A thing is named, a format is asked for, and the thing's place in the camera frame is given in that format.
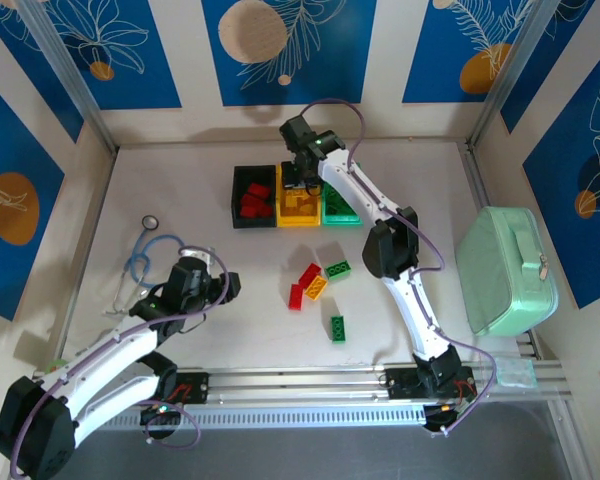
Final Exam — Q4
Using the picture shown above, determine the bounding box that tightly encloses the aluminium frame post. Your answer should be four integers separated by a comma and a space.
467, 0, 571, 151
17, 0, 119, 154

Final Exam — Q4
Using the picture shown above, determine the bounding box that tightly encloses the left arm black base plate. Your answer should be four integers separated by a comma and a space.
172, 370, 211, 406

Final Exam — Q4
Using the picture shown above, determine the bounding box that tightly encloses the green wide lego brick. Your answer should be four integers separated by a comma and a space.
323, 185, 354, 216
324, 260, 354, 281

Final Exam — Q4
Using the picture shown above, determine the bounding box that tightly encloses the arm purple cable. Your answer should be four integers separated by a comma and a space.
299, 98, 499, 439
8, 244, 231, 479

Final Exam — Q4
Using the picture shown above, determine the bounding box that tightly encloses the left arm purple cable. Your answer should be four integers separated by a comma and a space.
8, 244, 231, 479

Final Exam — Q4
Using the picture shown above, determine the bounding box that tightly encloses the mint green zip case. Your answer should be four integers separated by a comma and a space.
453, 205, 561, 337

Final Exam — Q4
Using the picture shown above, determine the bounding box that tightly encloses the clear plastic packet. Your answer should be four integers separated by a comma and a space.
494, 357, 539, 389

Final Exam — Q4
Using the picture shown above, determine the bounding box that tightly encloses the yellow plastic bin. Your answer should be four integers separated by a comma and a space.
275, 163, 325, 229

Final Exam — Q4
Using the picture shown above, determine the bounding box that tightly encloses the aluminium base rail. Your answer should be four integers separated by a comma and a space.
22, 359, 576, 431

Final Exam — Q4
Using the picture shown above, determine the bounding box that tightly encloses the long red lego brick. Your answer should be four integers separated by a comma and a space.
299, 261, 322, 287

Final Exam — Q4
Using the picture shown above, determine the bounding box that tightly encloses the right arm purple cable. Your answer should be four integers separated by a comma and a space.
299, 98, 499, 439

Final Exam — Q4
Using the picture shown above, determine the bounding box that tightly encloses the blue stethoscope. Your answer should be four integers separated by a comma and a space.
103, 214, 187, 317

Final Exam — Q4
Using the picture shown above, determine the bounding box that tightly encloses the green plastic bin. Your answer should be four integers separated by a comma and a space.
319, 160, 366, 227

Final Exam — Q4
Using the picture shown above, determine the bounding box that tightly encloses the black plastic bin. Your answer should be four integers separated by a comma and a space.
231, 164, 280, 230

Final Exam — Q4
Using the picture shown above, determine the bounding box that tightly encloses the black controller board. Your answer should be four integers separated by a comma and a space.
139, 402, 181, 426

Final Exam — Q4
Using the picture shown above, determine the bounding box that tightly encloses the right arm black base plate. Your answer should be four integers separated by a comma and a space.
385, 367, 479, 401

